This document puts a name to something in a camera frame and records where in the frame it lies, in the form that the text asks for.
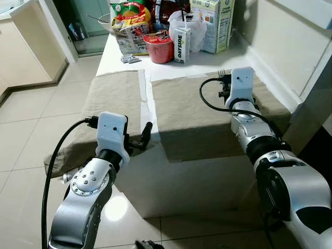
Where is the beige kitchen cabinet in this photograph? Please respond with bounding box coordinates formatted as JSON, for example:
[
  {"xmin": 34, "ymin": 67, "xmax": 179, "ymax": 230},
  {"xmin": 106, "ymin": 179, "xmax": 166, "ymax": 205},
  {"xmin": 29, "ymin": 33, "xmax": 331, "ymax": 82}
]
[{"xmin": 0, "ymin": 0, "xmax": 68, "ymax": 99}]

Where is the steel mixing bowl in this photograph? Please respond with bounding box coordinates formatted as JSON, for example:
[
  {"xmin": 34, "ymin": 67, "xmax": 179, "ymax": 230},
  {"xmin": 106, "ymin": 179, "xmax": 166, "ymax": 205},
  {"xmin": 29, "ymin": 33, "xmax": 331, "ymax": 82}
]
[{"xmin": 86, "ymin": 13, "xmax": 113, "ymax": 33}]

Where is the silver batteries pack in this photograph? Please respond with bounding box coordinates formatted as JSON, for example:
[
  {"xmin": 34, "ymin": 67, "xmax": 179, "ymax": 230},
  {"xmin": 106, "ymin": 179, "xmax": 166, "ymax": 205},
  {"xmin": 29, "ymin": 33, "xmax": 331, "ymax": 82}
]
[{"xmin": 120, "ymin": 54, "xmax": 141, "ymax": 64}]

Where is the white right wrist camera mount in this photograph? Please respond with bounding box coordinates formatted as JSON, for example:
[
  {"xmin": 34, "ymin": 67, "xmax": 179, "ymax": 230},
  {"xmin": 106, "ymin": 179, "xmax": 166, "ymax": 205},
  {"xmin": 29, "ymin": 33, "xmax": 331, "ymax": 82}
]
[{"xmin": 227, "ymin": 67, "xmax": 256, "ymax": 107}]

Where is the white door frame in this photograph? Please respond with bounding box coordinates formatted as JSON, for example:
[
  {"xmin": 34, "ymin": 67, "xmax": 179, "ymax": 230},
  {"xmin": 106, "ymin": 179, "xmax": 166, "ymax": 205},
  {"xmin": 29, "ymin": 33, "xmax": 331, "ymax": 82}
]
[{"xmin": 39, "ymin": 0, "xmax": 79, "ymax": 64}]

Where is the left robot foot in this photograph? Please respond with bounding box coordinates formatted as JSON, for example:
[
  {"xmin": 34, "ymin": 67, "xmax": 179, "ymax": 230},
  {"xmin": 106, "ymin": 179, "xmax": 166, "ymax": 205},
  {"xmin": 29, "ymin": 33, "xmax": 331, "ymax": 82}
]
[{"xmin": 135, "ymin": 240, "xmax": 164, "ymax": 249}]

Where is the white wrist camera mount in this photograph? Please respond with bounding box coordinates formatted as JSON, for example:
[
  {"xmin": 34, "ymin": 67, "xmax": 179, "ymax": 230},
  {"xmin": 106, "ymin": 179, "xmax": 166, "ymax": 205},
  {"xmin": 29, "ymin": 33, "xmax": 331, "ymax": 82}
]
[
  {"xmin": 227, "ymin": 67, "xmax": 256, "ymax": 107},
  {"xmin": 96, "ymin": 112, "xmax": 130, "ymax": 165}
]

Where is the white plastic bag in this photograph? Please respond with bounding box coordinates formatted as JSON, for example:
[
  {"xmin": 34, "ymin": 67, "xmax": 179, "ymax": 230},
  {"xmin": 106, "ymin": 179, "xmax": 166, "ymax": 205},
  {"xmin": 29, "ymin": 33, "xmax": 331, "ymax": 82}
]
[{"xmin": 168, "ymin": 9, "xmax": 208, "ymax": 52}]

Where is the red noodle cup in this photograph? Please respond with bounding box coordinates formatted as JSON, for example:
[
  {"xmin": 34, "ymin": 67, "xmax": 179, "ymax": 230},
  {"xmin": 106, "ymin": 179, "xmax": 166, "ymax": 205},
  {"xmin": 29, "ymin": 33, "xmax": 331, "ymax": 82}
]
[{"xmin": 143, "ymin": 31, "xmax": 175, "ymax": 64}]

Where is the dark brown bottle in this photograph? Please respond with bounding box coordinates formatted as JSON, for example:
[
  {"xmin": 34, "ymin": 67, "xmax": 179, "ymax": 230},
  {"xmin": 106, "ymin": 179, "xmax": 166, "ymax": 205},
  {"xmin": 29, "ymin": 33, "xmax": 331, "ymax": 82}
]
[{"xmin": 153, "ymin": 0, "xmax": 190, "ymax": 25}]

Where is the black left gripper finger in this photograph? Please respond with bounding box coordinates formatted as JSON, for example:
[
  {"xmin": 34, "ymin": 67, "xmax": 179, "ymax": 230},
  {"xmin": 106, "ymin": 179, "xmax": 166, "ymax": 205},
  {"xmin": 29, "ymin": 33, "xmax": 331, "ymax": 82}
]
[{"xmin": 140, "ymin": 121, "xmax": 154, "ymax": 148}]

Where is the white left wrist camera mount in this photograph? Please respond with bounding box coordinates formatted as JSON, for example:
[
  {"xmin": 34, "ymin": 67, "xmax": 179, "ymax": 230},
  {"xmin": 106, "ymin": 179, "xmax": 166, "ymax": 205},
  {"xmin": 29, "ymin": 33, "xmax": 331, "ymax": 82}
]
[{"xmin": 96, "ymin": 112, "xmax": 130, "ymax": 165}]

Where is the tall cream drink carton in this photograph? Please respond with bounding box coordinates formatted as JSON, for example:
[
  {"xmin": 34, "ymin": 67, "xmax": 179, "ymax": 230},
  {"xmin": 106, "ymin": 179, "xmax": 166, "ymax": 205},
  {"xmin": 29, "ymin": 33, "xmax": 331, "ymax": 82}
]
[{"xmin": 189, "ymin": 0, "xmax": 236, "ymax": 54}]

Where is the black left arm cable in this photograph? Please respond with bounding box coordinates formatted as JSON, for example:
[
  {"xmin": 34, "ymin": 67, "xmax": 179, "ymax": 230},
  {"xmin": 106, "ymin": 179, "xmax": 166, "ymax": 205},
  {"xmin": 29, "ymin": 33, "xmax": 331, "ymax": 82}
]
[{"xmin": 40, "ymin": 117, "xmax": 99, "ymax": 249}]

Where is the newspaper print box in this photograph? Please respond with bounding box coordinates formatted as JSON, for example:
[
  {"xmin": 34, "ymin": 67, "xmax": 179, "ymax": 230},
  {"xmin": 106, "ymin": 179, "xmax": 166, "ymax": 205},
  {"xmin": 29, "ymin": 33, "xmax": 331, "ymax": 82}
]
[{"xmin": 112, "ymin": 21, "xmax": 152, "ymax": 56}]

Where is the green red snack bag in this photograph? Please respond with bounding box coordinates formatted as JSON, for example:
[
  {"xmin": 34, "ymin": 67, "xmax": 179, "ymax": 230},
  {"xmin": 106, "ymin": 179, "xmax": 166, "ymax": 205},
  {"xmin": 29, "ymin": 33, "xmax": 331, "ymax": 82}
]
[{"xmin": 109, "ymin": 0, "xmax": 152, "ymax": 29}]

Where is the small white Oatside carton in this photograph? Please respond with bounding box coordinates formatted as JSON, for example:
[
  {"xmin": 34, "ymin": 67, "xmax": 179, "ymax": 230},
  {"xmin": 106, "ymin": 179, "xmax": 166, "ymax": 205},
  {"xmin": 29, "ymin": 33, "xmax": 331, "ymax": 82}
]
[{"xmin": 171, "ymin": 27, "xmax": 192, "ymax": 64}]

